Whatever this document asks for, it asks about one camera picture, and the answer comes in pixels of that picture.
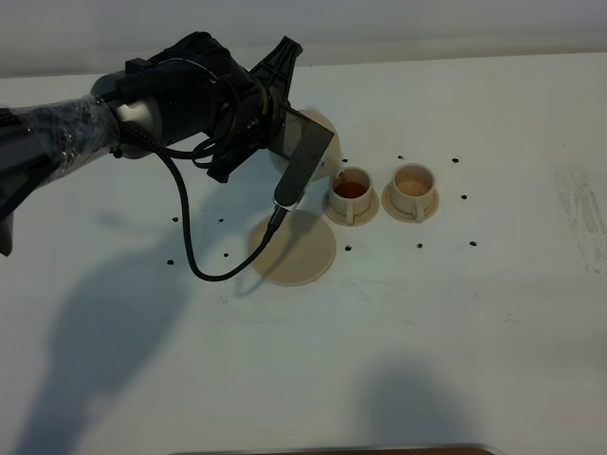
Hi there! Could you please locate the beige saucer under teacup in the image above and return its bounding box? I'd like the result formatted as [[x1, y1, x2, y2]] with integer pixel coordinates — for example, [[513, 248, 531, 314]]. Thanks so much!
[[381, 184, 440, 224], [323, 189, 379, 227]]

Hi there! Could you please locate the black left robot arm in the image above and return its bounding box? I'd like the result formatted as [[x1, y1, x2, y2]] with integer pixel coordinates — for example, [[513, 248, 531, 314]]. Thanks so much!
[[1, 32, 303, 256]]

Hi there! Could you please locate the black braided camera cable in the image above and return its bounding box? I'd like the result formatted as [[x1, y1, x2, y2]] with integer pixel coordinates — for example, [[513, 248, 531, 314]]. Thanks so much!
[[113, 118, 288, 282]]

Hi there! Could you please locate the beige ceramic teapot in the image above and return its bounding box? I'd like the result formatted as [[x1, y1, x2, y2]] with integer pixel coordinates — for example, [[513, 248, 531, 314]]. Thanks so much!
[[267, 109, 342, 181]]

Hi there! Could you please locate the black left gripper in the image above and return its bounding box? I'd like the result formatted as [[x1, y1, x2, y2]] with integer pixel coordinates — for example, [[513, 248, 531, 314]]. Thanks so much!
[[207, 36, 303, 183]]

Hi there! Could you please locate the beige round teapot saucer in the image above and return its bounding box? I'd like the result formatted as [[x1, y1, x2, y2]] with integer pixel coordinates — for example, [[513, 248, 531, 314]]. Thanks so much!
[[252, 209, 337, 286]]

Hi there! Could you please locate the beige teacup far right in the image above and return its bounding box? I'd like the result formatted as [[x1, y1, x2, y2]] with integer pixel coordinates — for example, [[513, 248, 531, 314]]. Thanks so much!
[[390, 164, 437, 223]]

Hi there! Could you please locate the beige teacup near teapot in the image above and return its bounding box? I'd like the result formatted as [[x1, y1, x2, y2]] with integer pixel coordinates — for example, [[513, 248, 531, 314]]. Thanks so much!
[[327, 166, 374, 198]]

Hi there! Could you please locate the beige saucer under far teacup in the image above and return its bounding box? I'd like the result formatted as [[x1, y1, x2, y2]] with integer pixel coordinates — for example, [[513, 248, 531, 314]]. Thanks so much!
[[381, 184, 440, 224]]

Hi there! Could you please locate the beige saucer under near teacup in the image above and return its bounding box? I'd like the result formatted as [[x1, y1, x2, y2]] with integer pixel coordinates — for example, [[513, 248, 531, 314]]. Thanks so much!
[[323, 189, 379, 227]]

